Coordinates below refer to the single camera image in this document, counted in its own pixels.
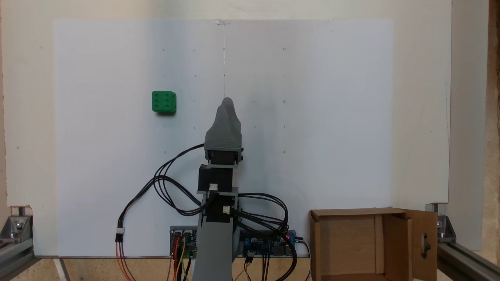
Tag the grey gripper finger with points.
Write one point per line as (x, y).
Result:
(233, 130)
(215, 130)

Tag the green die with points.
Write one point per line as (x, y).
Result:
(164, 102)

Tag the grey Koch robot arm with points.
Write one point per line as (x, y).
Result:
(215, 242)

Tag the white paper sheet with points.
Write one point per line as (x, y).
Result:
(312, 117)

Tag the green circuit board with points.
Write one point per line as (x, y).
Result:
(189, 246)

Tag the blue circuit board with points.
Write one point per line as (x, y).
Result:
(265, 246)

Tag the clear tape piece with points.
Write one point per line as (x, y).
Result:
(223, 22)

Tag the brown cardboard box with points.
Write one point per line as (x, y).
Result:
(347, 246)

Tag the metal corner bracket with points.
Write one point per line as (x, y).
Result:
(443, 228)
(15, 226)

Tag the aluminium frame post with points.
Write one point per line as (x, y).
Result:
(15, 253)
(465, 261)

